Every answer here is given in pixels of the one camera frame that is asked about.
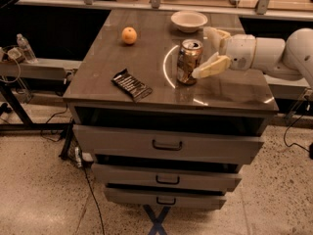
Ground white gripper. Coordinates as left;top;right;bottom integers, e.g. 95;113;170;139
192;26;256;79

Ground crushed orange soda can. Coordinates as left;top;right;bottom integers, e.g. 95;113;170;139
176;39;203;85

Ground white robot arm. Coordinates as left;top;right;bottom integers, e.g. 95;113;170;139
192;27;313;87

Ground white bowl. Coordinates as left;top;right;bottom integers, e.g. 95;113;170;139
171;11;207;33

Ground orange fruit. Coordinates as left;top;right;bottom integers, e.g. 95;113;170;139
121;27;137;45

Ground black snack wrapper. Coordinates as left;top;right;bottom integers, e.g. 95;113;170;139
112;69;153;102

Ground grey drawer cabinet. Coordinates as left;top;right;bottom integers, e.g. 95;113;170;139
64;10;278;197

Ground top drawer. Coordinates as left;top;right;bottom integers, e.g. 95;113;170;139
73;124;264;165

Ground drawer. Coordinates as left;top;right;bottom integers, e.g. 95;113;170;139
92;164;242;192
105;188;226;210
73;124;264;165

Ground bottom drawer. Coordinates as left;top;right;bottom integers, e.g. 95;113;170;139
105;188;226;210

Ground middle drawer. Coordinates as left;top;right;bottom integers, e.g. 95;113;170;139
92;164;242;192

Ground grey side bench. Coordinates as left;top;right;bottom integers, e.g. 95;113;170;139
0;59;81;80

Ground clear plastic water bottle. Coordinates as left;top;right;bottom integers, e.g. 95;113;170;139
17;33;37;64

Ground black cable right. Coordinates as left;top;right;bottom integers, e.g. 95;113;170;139
283;95;313;154

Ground black floor cable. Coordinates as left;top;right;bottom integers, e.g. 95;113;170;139
73;166;106;235

